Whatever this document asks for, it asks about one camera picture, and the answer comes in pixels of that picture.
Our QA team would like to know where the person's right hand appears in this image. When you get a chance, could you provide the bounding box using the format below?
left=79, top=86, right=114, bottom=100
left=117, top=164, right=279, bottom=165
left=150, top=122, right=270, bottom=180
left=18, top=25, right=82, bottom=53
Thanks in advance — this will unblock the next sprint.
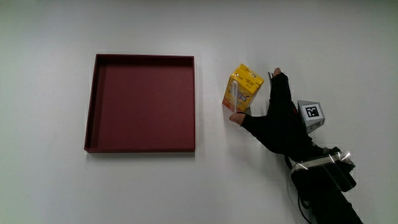
left=229, top=67, right=326, bottom=158

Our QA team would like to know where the yellow ice redtea carton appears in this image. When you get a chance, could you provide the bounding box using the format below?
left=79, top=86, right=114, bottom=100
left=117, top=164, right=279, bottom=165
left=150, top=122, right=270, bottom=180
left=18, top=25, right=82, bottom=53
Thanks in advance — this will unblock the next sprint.
left=221, top=63, right=265, bottom=113

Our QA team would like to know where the person's right forearm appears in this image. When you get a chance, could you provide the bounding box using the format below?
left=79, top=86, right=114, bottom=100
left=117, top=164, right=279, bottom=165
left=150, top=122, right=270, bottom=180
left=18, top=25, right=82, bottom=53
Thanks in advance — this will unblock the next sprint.
left=285, top=146, right=364, bottom=224

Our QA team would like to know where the dark red square tray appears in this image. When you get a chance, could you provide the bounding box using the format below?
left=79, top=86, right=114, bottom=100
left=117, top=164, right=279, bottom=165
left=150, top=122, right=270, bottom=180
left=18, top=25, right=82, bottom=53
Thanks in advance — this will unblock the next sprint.
left=83, top=54, right=197, bottom=154

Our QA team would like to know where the black cable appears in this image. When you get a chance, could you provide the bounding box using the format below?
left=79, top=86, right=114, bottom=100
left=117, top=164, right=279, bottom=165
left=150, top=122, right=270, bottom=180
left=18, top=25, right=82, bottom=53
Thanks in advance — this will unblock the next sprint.
left=297, top=192, right=312, bottom=224

